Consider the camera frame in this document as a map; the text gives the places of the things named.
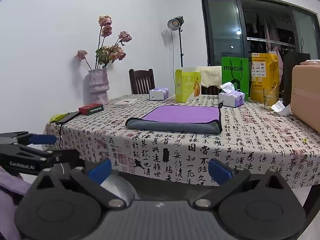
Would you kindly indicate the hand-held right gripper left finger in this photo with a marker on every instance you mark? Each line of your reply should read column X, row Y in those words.
column 99, row 171

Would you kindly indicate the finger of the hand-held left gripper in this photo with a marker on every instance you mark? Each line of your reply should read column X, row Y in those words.
column 43, row 139
column 37, row 155

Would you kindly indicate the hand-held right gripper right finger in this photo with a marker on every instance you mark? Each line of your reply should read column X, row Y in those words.
column 220, row 171

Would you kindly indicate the purple and grey towel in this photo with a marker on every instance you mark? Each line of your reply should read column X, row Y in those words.
column 180, row 113

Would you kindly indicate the person's left forearm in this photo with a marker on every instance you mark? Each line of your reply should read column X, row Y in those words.
column 10, row 200

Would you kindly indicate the calligraphy print tablecloth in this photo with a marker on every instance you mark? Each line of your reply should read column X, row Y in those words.
column 200, row 145

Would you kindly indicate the red and black box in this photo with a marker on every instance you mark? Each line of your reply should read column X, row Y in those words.
column 91, row 109

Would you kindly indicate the purple and white tissue box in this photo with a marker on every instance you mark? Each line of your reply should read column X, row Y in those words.
column 158, row 94
column 232, row 99

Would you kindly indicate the flat white box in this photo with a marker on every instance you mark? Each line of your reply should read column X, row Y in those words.
column 125, row 102

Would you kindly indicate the pink ceramic vase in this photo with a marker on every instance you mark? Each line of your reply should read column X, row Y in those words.
column 98, row 87

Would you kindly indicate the dark wooden chair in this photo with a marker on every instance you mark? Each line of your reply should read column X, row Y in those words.
column 141, row 81
column 212, row 90

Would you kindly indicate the clear glass cup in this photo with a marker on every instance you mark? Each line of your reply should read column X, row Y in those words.
column 270, row 99

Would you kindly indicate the white paper slip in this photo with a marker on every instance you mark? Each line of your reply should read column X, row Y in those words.
column 281, row 108

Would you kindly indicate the yellow-green carton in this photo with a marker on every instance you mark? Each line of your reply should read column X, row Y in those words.
column 186, row 86

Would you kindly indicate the beige cloth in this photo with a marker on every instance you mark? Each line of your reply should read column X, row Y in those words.
column 210, row 75

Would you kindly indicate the green paper bag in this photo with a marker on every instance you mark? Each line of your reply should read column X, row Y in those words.
column 233, row 67

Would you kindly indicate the yellow paper bag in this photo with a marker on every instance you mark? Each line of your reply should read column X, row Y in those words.
column 265, row 72

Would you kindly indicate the brown cardboard box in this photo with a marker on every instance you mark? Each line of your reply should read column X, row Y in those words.
column 306, row 97

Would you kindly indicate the dried pink roses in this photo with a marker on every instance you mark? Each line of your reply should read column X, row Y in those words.
column 108, row 30

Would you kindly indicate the black paper bag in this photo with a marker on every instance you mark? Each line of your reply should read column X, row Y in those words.
column 296, row 63

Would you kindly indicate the black framed glass door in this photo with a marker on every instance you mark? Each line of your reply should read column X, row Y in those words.
column 223, row 30

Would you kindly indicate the studio light on stand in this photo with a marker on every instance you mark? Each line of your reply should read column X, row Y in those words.
column 175, row 23

